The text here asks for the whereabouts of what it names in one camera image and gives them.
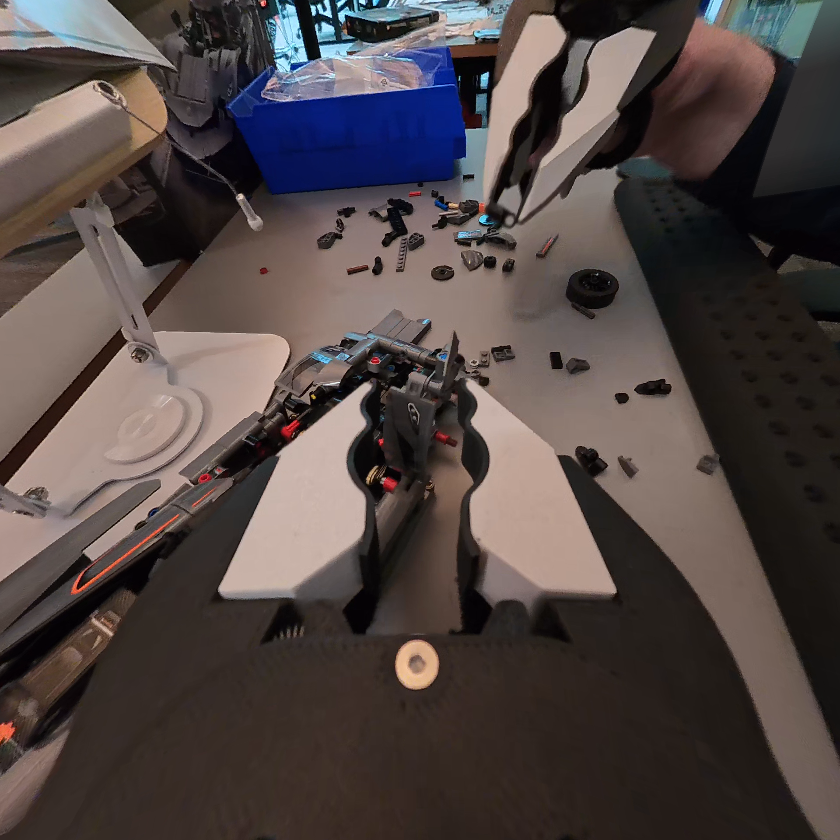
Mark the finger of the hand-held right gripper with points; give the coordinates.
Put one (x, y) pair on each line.
(590, 118)
(512, 85)

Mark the blue plastic bin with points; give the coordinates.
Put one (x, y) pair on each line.
(361, 151)

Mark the scattered dark lego pieces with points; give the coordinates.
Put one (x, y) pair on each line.
(400, 226)

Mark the person's right forearm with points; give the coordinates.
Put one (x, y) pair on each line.
(771, 131)

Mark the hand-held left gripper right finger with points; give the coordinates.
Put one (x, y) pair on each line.
(538, 525)

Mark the black vertical pole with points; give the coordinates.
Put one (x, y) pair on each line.
(307, 29)

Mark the black lego wheel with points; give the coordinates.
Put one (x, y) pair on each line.
(592, 287)

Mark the clear plastic bags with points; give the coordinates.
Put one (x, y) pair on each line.
(361, 72)

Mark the pile of small lego pieces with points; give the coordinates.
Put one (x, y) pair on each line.
(502, 354)

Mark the grey lego car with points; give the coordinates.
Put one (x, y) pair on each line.
(315, 394)

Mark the instruction booklet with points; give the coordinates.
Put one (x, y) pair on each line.
(65, 33)

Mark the dark printed set box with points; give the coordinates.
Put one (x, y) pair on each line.
(203, 85)

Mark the flat black box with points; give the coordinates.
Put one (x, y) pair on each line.
(387, 21)

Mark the dark grey lego axle connector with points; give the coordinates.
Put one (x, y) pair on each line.
(584, 310)

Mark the white book stand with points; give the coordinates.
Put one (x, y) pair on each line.
(216, 374)

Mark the grey square lego tile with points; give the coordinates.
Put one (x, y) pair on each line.
(707, 463)

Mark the black lego wedge piece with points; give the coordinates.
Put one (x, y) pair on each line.
(653, 387)

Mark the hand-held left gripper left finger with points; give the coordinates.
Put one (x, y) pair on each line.
(295, 525)

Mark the person's right hand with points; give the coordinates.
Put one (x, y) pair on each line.
(709, 98)

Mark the black curved lego slope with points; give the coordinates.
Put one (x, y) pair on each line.
(590, 459)

